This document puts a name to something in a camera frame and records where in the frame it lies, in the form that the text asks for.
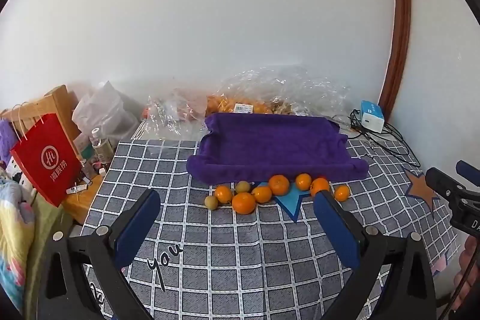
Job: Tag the grey checked cloth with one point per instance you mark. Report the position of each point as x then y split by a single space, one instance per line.
232 260

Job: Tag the purple plush cloth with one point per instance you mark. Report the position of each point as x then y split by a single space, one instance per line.
6 140

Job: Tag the red paper bag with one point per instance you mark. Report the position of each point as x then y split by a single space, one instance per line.
45 158

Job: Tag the clear plastic bag of tangerines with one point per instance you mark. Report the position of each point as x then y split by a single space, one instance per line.
300 87

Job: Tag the wooden bed frame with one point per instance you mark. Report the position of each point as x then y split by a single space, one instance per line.
60 98

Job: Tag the white and blue box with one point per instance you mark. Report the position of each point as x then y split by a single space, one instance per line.
373 117

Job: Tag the purple towel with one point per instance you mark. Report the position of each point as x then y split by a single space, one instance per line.
270 143

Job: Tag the wooden side table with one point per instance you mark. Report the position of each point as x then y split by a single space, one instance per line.
84 200

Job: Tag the white plastic bag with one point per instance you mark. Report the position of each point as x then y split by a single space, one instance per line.
105 106

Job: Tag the brown wooden door frame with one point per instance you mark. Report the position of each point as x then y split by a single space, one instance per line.
401 24

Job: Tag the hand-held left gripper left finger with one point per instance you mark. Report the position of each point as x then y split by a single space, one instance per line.
137 226

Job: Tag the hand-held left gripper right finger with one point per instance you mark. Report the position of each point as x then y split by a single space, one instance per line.
335 230

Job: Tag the green bed sheet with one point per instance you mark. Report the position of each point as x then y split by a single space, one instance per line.
48 226

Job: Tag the large orange tangerine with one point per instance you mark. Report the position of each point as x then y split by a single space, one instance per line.
243 202
279 184

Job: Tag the clear plastic bottle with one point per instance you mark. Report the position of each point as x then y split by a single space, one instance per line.
100 147

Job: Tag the small orange tangerine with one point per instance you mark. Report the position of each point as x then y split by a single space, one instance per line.
341 192

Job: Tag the small yellow-green pear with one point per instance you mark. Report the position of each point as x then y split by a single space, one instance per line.
243 187
210 201

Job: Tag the person's right hand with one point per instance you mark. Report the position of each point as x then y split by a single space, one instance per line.
470 267

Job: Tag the colourful patterned blanket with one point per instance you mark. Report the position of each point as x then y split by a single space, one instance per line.
15 230

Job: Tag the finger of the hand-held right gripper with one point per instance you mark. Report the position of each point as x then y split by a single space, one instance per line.
469 173
444 185

